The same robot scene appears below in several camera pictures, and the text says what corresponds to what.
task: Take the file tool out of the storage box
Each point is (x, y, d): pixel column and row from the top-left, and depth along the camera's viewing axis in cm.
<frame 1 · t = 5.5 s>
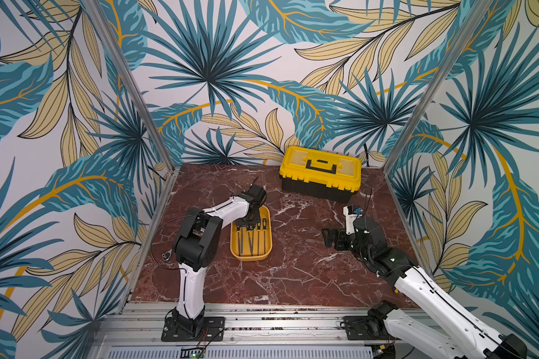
left hand: (249, 223, 98), fingers closed
right hand: (333, 229, 79), fingers open
yellow plastic storage tray: (248, 245, 94), on the table
yellow and black toolbox: (320, 173, 98), point 17 cm above the table
black yellow handled file: (264, 223, 100), point 2 cm above the table

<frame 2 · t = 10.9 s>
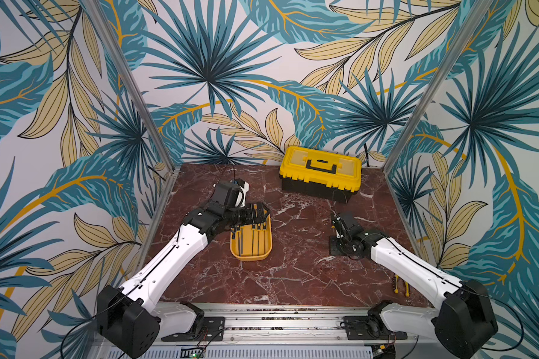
left hand: (258, 216, 76), fingers open
right hand: (334, 245, 85), fingers closed
the named things where they were.

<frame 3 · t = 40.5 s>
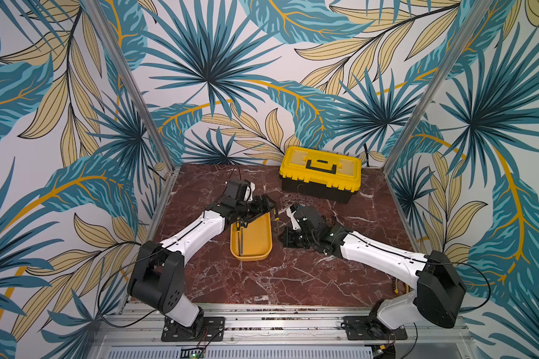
left hand: (270, 209, 84), fingers open
right hand: (277, 237, 80), fingers closed
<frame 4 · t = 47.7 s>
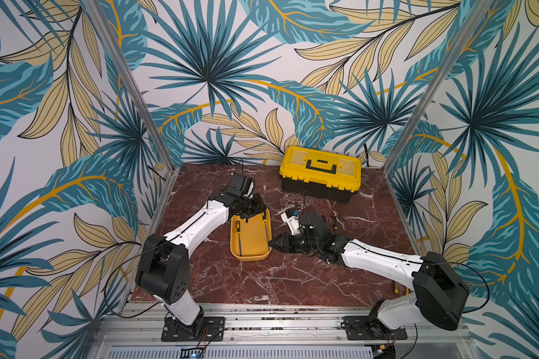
left hand: (265, 209, 85), fingers closed
right hand: (269, 243, 78), fingers open
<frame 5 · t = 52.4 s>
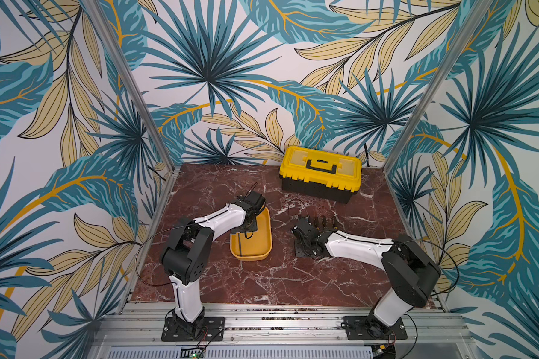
left hand: (244, 228, 94), fingers open
right hand: (300, 248, 91), fingers open
